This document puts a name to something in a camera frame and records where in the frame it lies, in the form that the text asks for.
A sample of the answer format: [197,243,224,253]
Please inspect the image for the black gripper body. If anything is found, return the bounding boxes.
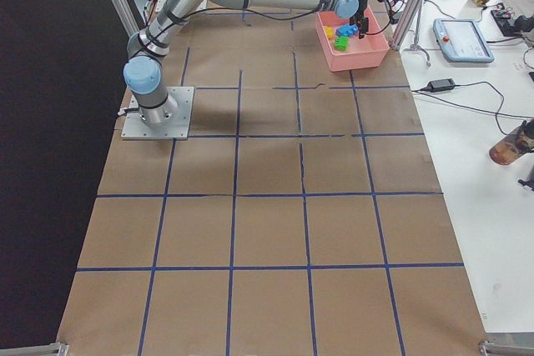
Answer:
[349,0,387,26]

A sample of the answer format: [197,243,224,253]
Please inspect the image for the blue block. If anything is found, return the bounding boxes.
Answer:
[335,23,359,38]

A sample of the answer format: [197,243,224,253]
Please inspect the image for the green block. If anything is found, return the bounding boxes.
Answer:
[333,36,350,52]

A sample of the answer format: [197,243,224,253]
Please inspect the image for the yellow block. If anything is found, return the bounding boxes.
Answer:
[324,26,335,39]

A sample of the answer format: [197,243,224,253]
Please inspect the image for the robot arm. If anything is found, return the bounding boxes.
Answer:
[123,0,368,128]

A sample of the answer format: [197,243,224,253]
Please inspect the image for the pink plastic box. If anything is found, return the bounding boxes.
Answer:
[315,12,390,72]

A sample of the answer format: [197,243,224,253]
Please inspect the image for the teach pendant tablet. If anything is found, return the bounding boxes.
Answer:
[432,18,494,64]

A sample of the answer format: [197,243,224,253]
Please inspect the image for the black power adapter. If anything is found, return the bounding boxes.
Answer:
[426,78,456,93]

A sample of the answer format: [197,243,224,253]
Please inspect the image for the amber drink bottle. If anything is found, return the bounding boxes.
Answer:
[489,119,533,165]

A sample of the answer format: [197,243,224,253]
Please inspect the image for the brown paper mat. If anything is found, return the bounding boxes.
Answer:
[58,8,484,355]

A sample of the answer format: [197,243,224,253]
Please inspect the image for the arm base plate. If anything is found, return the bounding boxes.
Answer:
[121,86,195,140]

